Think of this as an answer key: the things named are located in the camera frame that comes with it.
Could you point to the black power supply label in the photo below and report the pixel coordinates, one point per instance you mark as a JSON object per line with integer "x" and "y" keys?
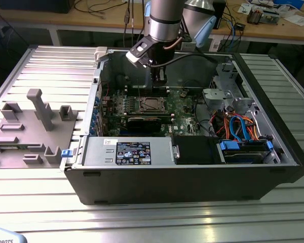
{"x": 133, "y": 153}

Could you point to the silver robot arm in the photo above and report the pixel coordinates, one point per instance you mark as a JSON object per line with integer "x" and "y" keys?
{"x": 164, "y": 27}

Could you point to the green RAM stick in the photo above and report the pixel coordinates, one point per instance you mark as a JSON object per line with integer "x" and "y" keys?
{"x": 8, "y": 147}

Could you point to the RAM slot with white latches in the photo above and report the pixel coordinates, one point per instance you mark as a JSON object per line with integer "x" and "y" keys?
{"x": 132, "y": 92}
{"x": 132, "y": 87}

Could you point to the green motherboard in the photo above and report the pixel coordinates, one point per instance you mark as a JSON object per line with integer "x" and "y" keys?
{"x": 185, "y": 121}

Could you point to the silver coin cell battery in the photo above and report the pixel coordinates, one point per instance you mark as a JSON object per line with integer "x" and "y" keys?
{"x": 183, "y": 94}

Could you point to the blue box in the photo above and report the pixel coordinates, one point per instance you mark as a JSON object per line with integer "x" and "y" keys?
{"x": 288, "y": 3}

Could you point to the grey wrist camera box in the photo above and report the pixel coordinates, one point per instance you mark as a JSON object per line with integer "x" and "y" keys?
{"x": 188, "y": 45}

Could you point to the small white barcode sticker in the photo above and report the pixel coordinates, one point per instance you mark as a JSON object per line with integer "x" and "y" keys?
{"x": 107, "y": 141}

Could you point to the grey parts rack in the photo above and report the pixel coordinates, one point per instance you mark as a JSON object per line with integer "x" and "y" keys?
{"x": 30, "y": 141}

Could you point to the small white board sticker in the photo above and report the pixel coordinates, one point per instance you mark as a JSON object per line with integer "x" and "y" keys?
{"x": 176, "y": 128}

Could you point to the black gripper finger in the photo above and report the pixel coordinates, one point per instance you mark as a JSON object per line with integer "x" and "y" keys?
{"x": 159, "y": 77}

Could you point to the wooden desk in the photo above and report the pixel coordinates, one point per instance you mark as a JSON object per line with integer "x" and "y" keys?
{"x": 96, "y": 21}

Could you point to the CPU socket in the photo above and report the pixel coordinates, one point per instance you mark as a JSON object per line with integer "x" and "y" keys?
{"x": 141, "y": 103}

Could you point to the grey metal drive cage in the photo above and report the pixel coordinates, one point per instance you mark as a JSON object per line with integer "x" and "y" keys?
{"x": 218, "y": 94}

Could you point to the grey electronics box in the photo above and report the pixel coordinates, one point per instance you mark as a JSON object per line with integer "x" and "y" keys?
{"x": 271, "y": 17}

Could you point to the black PC case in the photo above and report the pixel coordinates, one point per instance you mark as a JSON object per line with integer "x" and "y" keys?
{"x": 167, "y": 184}

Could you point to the grey power supply unit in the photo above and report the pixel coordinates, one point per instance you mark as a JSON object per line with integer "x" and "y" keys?
{"x": 96, "y": 152}

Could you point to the device with copper coil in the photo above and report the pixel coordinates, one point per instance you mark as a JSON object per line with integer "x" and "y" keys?
{"x": 254, "y": 16}

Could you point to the white card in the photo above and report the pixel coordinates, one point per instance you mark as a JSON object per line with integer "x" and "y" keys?
{"x": 244, "y": 8}

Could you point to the large black box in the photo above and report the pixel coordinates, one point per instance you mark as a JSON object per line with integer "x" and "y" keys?
{"x": 33, "y": 6}

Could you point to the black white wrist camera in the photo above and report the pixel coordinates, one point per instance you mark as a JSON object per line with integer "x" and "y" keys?
{"x": 139, "y": 51}

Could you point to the blue card retention clip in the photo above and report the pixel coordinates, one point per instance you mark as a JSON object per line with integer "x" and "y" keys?
{"x": 97, "y": 100}
{"x": 92, "y": 131}
{"x": 93, "y": 124}
{"x": 95, "y": 112}

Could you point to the white papers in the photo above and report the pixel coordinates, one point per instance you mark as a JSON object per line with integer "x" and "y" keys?
{"x": 297, "y": 20}

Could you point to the black graphics card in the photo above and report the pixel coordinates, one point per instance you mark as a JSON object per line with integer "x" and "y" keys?
{"x": 144, "y": 125}

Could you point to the small black device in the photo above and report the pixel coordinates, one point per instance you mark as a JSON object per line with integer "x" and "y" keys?
{"x": 240, "y": 26}

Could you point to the pale blue teach pendant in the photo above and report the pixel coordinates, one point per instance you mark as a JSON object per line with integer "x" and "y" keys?
{"x": 5, "y": 235}

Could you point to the white label tag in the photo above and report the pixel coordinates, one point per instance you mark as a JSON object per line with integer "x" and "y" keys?
{"x": 214, "y": 45}

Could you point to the silver CPU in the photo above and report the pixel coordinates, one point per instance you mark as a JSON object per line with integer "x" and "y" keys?
{"x": 152, "y": 103}

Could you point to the blue case latch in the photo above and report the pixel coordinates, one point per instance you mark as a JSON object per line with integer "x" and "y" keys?
{"x": 66, "y": 153}

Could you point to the hard disk in blue carrier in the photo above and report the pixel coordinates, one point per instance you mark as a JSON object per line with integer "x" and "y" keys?
{"x": 230, "y": 146}

